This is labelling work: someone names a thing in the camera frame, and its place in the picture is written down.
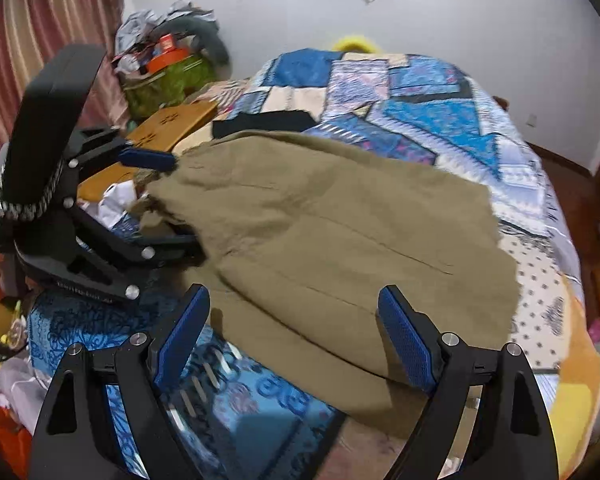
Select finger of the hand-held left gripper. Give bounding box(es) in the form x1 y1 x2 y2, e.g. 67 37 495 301
67 141 177 173
65 200 206 271

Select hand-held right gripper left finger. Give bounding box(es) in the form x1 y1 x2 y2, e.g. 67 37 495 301
28 283 211 480

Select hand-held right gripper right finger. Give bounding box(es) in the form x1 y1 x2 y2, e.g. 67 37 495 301
377 284 562 480

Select khaki pants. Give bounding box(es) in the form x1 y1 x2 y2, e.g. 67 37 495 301
130 130 520 453

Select white cloth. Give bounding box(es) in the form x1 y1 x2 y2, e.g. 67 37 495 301
82 180 148 233

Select green storage bag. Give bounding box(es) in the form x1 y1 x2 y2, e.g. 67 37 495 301
123 54 217 122

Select orange box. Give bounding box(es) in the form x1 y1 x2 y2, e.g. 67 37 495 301
147 34 193 74

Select striped pink curtain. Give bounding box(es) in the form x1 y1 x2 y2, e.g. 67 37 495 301
0 0 127 171

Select black cloth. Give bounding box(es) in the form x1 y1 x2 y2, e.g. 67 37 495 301
211 109 315 139

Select pile of clothes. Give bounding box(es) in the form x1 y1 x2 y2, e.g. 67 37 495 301
111 0 231 77

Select blue patchwork bed blanket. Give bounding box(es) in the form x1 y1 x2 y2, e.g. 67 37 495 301
27 48 600 480

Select yellow plush pillow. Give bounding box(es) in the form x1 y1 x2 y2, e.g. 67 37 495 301
331 35 381 54

